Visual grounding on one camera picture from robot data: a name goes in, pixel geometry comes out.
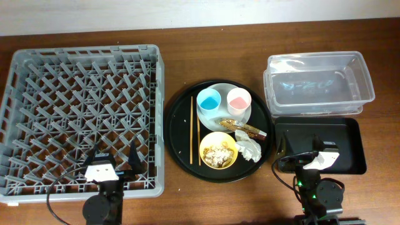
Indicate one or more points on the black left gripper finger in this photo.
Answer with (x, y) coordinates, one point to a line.
(134, 160)
(95, 150)

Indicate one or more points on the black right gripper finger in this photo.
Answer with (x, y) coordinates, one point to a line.
(318, 143)
(284, 147)

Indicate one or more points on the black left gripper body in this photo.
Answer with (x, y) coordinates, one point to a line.
(125, 172)

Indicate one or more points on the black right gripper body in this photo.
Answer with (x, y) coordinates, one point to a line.
(294, 165)

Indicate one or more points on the white tissue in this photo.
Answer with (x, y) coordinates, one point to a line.
(248, 147)

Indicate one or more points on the gold brown snack wrapper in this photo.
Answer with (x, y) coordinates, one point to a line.
(234, 125)

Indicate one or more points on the rice and peanut food scraps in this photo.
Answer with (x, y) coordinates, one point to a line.
(218, 156)

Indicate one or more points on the yellow bowl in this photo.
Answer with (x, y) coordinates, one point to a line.
(216, 138)

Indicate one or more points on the pink plastic cup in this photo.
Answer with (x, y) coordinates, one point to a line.
(238, 100)

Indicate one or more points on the white round plate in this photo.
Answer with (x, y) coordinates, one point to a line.
(212, 122)

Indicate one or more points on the wooden chopstick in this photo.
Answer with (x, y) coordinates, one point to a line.
(191, 133)
(198, 139)

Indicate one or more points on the light blue plastic cup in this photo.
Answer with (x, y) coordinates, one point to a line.
(209, 101)

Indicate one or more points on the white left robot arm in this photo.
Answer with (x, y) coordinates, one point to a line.
(107, 206)

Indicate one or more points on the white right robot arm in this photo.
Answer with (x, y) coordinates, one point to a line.
(321, 198)

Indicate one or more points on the grey plastic dishwasher rack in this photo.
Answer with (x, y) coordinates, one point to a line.
(58, 103)

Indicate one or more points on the clear plastic waste bin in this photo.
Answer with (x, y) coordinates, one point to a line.
(334, 83)

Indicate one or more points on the black rectangular tray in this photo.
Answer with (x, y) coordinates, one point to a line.
(340, 130)

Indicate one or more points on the round black serving tray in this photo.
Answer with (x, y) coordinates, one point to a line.
(176, 135)

